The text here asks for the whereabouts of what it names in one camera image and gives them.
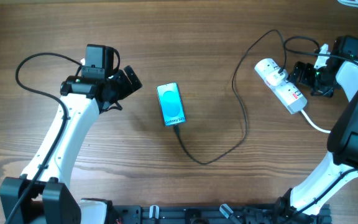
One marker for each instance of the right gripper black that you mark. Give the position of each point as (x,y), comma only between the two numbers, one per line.
(306,69)

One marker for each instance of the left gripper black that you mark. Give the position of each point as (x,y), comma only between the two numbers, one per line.
(127,88)

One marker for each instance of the white power strip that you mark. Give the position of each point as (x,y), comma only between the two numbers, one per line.
(288,94)

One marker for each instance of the blue-screen Galaxy smartphone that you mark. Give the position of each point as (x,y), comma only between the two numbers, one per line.
(171,104)

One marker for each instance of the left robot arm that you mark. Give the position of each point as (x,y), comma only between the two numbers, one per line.
(41,194)

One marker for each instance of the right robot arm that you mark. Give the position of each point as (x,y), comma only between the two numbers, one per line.
(302,204)

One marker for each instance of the white USB charger plug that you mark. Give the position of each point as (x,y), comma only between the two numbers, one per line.
(275,78)

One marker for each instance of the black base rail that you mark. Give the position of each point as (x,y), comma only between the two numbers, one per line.
(135,214)

